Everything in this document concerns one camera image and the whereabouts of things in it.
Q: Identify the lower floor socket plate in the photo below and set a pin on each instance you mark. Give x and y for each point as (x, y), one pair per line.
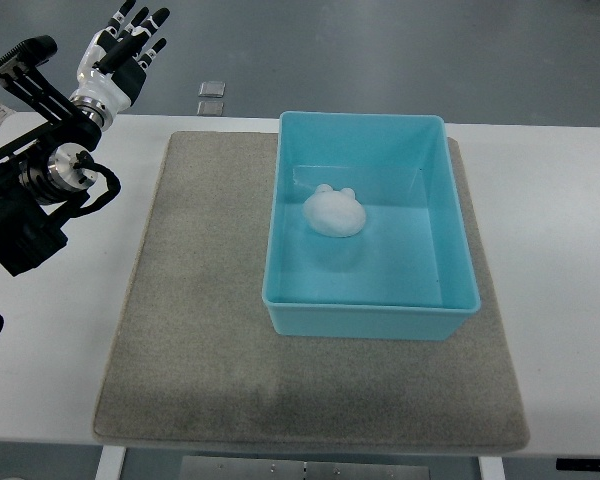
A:
(210, 108)

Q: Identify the white right table leg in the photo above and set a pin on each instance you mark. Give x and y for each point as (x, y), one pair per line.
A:
(491, 468)

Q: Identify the white left table leg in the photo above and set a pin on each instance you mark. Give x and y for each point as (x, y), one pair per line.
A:
(111, 463)

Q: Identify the white table leg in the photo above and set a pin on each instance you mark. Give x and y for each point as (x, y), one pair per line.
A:
(111, 463)
(491, 468)

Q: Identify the blue plastic box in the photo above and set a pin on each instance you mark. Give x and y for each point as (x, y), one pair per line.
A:
(408, 274)

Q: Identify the grey felt mat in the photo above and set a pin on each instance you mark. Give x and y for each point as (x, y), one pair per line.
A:
(196, 362)

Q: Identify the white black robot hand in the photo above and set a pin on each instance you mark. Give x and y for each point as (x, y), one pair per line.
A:
(113, 69)

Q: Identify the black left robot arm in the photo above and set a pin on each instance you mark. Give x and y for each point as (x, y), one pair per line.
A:
(47, 175)

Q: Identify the metal base plate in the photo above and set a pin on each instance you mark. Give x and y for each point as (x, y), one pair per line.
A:
(204, 467)

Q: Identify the black table control panel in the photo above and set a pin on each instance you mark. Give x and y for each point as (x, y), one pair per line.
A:
(580, 465)

